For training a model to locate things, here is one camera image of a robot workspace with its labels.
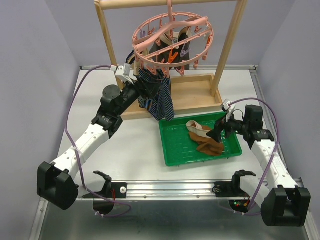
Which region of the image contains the wooden hanger rack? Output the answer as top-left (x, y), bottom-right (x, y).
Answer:
top-left (94, 0), bottom-right (247, 114)

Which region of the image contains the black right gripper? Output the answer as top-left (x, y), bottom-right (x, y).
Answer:
top-left (205, 110), bottom-right (249, 143)

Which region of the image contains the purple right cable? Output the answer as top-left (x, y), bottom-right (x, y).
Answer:
top-left (233, 98), bottom-right (280, 216)

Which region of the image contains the green plastic tray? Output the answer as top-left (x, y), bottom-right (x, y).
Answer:
top-left (158, 111), bottom-right (243, 167)

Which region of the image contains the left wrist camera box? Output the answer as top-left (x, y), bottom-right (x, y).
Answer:
top-left (110, 63), bottom-right (137, 84)

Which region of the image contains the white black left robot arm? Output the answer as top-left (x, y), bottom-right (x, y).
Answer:
top-left (36, 78), bottom-right (161, 210)

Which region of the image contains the cream navy-trim underwear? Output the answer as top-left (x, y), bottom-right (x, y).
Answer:
top-left (125, 50), bottom-right (141, 76)

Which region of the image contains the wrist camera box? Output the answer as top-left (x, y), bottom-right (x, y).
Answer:
top-left (220, 99), bottom-right (235, 122)
top-left (110, 63), bottom-right (137, 84)

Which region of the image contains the pink round clip hanger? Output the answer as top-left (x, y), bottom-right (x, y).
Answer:
top-left (128, 0), bottom-right (214, 77)

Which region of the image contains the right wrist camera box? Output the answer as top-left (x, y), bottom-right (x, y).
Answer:
top-left (220, 99), bottom-right (235, 122)

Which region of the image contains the aluminium mounting rail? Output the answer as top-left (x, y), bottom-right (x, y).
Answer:
top-left (76, 180), bottom-right (254, 202)

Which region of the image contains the blue striped underwear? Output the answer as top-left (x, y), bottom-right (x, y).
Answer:
top-left (138, 68), bottom-right (175, 121)

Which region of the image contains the brown underwear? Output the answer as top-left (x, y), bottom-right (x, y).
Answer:
top-left (186, 120), bottom-right (225, 157)

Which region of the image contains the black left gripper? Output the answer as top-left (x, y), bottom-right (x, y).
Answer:
top-left (115, 76), bottom-right (162, 116)

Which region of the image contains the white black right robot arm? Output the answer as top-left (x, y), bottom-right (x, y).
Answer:
top-left (207, 101), bottom-right (311, 227)

